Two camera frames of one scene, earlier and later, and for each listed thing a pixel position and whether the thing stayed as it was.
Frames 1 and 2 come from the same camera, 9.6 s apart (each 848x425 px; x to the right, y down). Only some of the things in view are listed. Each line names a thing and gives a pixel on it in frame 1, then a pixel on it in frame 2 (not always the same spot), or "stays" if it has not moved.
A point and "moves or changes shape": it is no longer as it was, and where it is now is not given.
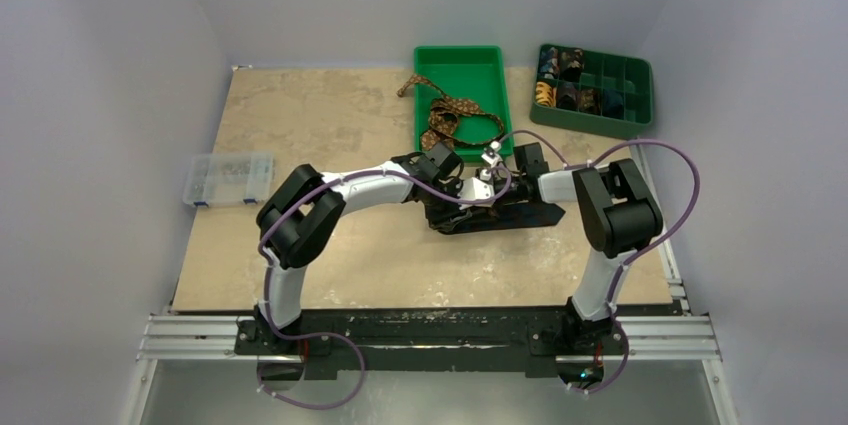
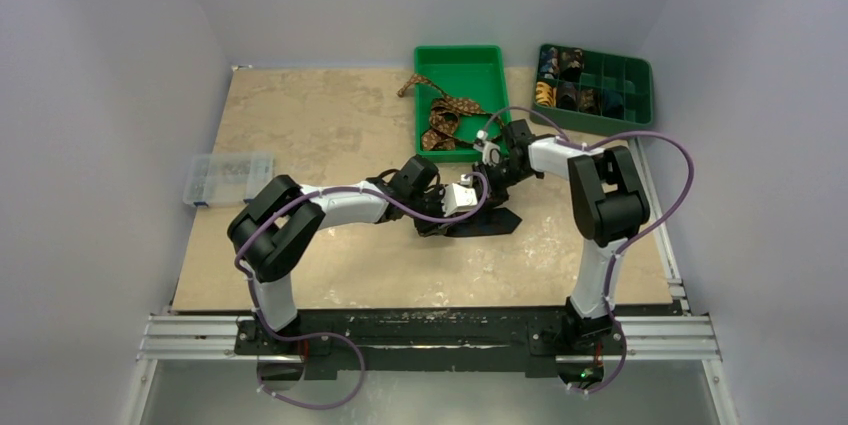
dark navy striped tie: x=513 y=217 moves or changes shape
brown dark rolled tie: x=590 y=101 stays
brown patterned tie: x=443 y=117 stays
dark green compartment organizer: x=595 y=92 stays
